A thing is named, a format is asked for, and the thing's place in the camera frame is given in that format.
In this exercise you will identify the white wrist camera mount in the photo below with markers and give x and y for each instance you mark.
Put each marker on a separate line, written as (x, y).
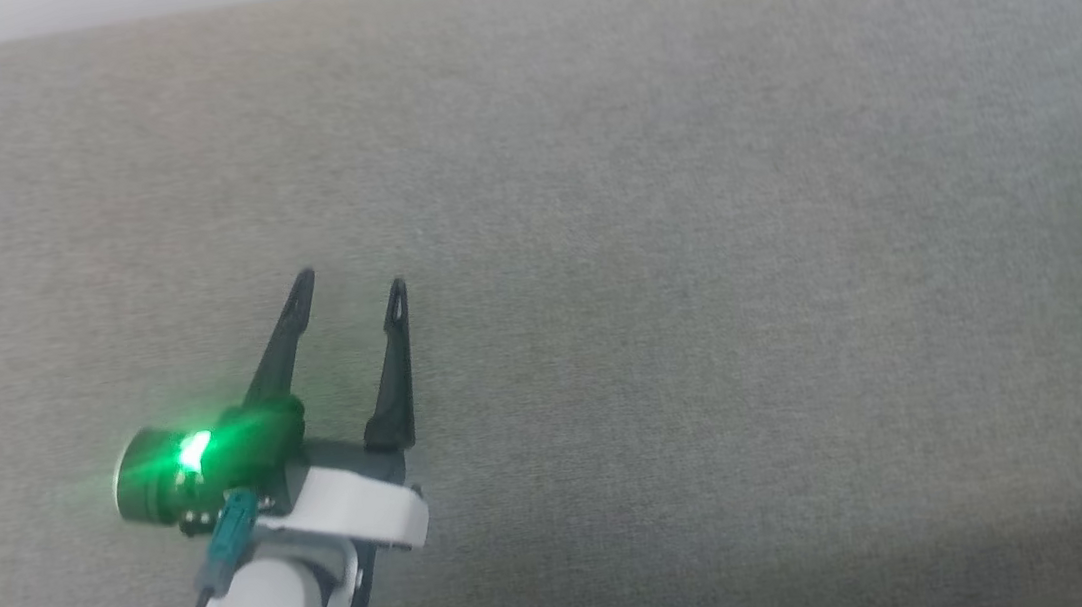
(361, 508)

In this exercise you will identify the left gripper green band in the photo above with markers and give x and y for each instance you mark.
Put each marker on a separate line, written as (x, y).
(215, 458)

